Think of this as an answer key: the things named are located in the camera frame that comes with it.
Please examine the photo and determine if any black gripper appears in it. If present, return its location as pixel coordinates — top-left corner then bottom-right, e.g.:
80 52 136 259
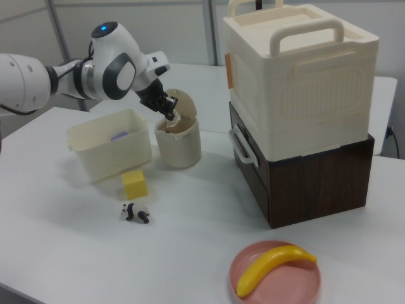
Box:
135 80 179 122

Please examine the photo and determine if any cream trash can with lid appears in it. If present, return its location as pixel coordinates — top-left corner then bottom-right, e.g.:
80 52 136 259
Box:
154 88 202 169

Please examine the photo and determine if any cream rectangular plastic bin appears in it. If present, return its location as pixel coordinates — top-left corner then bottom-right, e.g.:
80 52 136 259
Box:
65 109 153 184

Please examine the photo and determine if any yellow foam block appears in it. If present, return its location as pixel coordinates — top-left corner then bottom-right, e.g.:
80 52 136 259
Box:
121 169 149 201

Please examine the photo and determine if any small panda toy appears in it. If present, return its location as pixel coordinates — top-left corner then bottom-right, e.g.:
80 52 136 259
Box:
119 203 151 224

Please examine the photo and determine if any dark wood drawer cabinet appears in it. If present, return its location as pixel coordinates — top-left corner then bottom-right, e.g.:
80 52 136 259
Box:
228 101 376 230

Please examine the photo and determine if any yellow toy banana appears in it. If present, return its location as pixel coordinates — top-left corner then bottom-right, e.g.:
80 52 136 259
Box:
236 244 318 298

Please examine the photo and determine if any pink plate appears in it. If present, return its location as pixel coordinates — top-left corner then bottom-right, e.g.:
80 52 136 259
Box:
229 240 322 304

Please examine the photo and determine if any white drawer handle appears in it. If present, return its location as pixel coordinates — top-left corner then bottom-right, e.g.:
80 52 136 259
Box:
228 127 261 167

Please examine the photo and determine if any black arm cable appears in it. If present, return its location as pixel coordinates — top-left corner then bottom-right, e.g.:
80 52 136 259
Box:
50 44 96 84

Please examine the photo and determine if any cream storage box with handles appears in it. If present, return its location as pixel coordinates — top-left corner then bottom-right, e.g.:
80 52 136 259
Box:
222 0 380 160

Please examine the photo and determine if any black wall cable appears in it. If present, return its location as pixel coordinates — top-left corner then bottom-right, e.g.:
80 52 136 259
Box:
386 126 401 158

